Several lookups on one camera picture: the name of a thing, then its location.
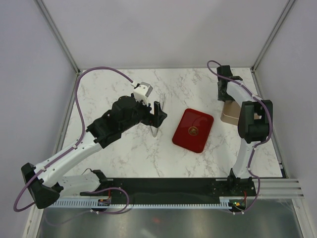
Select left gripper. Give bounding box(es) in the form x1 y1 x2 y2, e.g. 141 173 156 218
121 97 167 132

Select steel kitchen tongs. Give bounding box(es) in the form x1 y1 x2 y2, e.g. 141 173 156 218
150 93 166 138

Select gold chocolate box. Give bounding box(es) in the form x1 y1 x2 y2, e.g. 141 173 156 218
220 101 241 126

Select gold box lid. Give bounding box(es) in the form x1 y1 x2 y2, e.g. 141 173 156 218
222 101 241 118

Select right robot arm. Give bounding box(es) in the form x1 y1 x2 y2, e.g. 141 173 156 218
216 65 273 196

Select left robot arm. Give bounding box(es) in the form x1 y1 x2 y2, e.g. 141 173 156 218
21 96 167 209

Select red lacquer tray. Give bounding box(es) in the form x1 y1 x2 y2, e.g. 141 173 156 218
172 109 214 153

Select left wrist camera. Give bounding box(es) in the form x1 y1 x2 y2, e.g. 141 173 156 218
131 82 153 106

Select aluminium profile rail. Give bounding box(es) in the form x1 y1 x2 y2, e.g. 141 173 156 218
259 178 304 199

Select white cable duct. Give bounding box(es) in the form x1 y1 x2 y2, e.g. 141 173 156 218
50 196 247 209

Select right aluminium frame post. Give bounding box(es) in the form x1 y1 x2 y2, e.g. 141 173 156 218
250 0 297 73

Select aluminium frame post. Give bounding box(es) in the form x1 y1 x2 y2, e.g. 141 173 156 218
34 0 81 75
250 0 297 73

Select left aluminium frame post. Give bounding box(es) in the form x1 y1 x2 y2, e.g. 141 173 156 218
34 0 81 75

